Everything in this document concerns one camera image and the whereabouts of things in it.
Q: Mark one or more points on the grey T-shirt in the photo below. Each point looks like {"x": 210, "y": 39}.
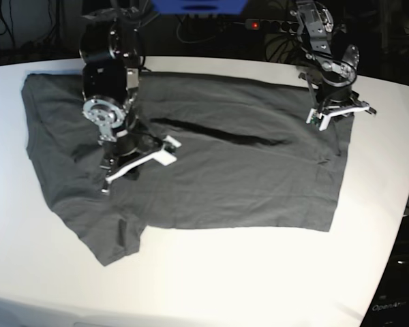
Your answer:
{"x": 247, "y": 159}

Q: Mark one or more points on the black OpenArm labelled box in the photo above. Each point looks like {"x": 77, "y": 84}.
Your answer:
{"x": 390, "y": 304}

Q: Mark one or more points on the blue plastic box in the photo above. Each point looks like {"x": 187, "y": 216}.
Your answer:
{"x": 199, "y": 6}

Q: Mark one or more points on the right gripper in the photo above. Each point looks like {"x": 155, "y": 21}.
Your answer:
{"x": 128, "y": 148}

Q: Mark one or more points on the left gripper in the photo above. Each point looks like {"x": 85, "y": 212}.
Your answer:
{"x": 334, "y": 90}

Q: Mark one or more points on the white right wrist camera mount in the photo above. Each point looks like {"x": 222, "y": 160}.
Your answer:
{"x": 164, "y": 155}

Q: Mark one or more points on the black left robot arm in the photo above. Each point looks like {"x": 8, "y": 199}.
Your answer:
{"x": 326, "y": 48}

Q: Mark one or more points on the black power strip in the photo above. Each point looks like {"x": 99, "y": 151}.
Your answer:
{"x": 271, "y": 26}

